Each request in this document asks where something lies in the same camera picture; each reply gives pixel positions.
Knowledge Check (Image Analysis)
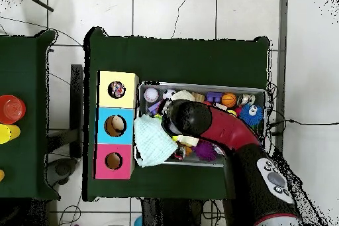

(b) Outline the cream waffle cloth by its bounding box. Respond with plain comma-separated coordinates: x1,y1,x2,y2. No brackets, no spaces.
170,89,200,147

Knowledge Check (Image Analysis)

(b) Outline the mint waffle cloth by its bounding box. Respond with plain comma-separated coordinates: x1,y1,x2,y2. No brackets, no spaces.
133,114,179,168

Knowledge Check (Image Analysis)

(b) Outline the multicolour patterned cloth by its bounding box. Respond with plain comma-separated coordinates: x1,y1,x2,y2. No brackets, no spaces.
108,81,126,99

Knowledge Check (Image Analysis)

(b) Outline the shallow clear mesh bin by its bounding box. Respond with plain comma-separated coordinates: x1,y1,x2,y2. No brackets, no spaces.
134,81,267,168

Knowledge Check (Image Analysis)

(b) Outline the wooden box with three holes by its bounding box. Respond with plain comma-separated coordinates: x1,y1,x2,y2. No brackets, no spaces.
93,70,140,180

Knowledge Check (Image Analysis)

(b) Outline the black and white soccer ball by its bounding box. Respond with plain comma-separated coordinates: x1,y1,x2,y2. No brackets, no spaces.
162,88,177,100

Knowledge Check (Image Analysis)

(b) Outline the white baseball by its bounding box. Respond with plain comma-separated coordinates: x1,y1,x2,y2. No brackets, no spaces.
143,87,160,103

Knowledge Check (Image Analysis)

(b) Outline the purple spiky toy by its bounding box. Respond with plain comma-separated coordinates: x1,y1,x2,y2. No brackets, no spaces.
191,140,218,162

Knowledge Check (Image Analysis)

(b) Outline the dark green table cloth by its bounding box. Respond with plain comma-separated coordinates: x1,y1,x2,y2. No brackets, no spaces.
81,26,271,207

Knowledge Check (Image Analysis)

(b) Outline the small orange basketball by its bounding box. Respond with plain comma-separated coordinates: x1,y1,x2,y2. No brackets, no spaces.
221,92,237,108

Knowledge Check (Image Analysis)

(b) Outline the labelled tin can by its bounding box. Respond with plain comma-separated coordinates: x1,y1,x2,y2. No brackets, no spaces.
236,93,256,107

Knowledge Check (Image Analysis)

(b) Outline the blue spiky ball with eyes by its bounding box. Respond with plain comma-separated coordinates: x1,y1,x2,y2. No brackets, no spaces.
238,103,264,127

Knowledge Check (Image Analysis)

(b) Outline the black upright stand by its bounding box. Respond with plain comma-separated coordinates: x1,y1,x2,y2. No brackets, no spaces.
70,64,84,159

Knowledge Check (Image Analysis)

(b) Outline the grey round base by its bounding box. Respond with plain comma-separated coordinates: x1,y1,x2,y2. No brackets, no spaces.
46,157,78,187

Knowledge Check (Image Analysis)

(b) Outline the neighbouring green covered table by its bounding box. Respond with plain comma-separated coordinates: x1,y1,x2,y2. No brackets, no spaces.
0,29,62,201

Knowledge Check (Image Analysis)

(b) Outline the red plastic cup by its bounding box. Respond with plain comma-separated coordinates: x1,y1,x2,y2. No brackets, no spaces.
0,94,26,125

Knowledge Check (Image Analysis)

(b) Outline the yellow plastic cup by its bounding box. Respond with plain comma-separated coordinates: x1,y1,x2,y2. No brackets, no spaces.
0,123,21,144

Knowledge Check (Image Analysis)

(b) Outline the dark tripod leg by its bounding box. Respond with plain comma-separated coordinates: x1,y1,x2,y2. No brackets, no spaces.
10,0,55,13

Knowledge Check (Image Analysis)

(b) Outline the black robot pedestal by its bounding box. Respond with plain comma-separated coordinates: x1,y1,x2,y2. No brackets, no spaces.
141,198,205,226

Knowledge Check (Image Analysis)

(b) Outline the black power cable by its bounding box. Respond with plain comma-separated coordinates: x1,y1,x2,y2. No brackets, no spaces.
267,119,339,135

